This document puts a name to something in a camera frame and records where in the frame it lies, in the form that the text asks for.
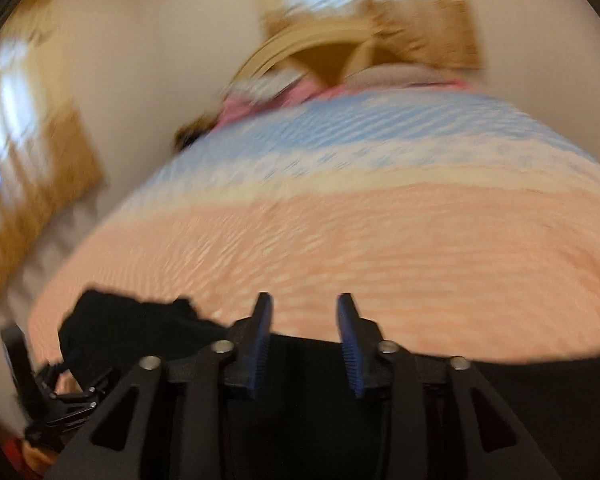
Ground cream wooden headboard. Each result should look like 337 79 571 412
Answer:
234 18 408 87

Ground pink folded blanket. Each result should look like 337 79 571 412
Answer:
214 78 477 129

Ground beige floral curtain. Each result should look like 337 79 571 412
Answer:
257 0 483 70

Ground black pants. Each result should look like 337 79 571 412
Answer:
57 286 600 480

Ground brown stuffed bundle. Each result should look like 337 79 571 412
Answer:
173 114 219 153

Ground grey patterned pillow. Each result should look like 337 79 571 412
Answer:
225 68 304 104

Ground striped pillow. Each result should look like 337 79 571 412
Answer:
342 63 454 89

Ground peach polka dot bedspread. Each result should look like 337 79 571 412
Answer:
29 90 600 362

